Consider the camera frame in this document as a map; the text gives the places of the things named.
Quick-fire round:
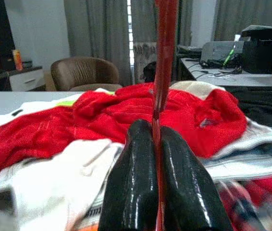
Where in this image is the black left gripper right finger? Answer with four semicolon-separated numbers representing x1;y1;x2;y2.
161;126;234;231

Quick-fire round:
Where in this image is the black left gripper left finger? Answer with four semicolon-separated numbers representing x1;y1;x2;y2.
99;119;160;231

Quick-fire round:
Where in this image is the red plastic hanger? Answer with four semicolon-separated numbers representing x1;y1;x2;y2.
151;0;180;231

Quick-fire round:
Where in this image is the red shirt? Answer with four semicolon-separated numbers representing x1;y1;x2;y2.
0;83;248;187

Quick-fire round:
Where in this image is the white grey striped garment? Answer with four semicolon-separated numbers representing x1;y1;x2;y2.
0;117;272;231

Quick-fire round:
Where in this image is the red garment plaid lining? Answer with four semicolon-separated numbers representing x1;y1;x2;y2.
219;178;272;231

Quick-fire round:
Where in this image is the beige garment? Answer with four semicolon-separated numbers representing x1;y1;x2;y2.
169;80;225;101

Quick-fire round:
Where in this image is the black bag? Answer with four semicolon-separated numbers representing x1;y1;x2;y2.
142;61;158;83

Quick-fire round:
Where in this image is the white desk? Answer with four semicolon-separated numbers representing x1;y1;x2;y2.
179;57;272;91

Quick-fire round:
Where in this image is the brown armchair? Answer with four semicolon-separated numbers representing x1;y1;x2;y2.
50;56;124;92

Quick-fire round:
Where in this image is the green marker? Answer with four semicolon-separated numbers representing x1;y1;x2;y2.
222;49;235;65

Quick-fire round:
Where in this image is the grey printer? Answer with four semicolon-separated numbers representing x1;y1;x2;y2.
200;39;246;62

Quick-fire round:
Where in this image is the white drawer cabinet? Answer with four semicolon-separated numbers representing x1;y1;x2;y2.
7;66;47;92

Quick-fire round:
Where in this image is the grey curtain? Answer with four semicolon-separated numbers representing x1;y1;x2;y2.
131;0;193;84
63;0;132;86
214;0;272;43

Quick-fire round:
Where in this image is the black printer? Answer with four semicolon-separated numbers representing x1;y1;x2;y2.
241;25;272;74

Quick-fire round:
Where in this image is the orange can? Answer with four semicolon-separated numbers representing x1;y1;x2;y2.
12;49;24;72

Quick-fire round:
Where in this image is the black desk cable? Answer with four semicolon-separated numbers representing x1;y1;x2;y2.
195;61;244;78

